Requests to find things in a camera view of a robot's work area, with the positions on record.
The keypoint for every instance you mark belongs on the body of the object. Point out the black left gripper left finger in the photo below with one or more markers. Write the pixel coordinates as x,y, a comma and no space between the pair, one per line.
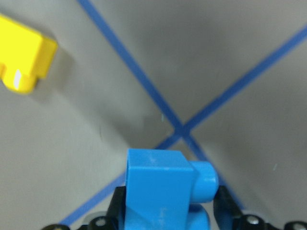
115,215

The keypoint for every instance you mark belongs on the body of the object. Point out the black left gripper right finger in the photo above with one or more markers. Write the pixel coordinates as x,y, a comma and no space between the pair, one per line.
225,209

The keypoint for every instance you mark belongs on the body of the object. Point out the blue toy block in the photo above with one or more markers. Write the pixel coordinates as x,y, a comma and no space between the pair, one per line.
165,191

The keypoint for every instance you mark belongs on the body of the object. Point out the yellow toy block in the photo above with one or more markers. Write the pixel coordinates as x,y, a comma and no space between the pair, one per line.
25,55

